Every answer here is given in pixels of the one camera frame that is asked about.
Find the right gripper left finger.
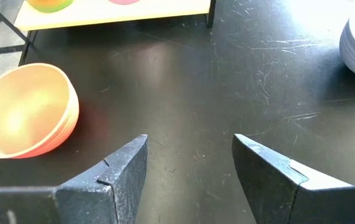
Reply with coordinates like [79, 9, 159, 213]
[0, 134, 149, 224]

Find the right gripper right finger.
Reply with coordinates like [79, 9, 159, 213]
[231, 133, 355, 224]

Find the large red bowl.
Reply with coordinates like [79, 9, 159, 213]
[0, 63, 80, 159]

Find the small green translucent bowl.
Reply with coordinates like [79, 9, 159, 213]
[27, 0, 74, 14]

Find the small pink translucent bowl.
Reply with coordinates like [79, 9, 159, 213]
[108, 0, 141, 6]

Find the small orange translucent bowl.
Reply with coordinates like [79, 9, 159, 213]
[29, 0, 72, 6]

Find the black diagonal support strut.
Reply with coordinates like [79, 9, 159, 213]
[0, 0, 32, 44]

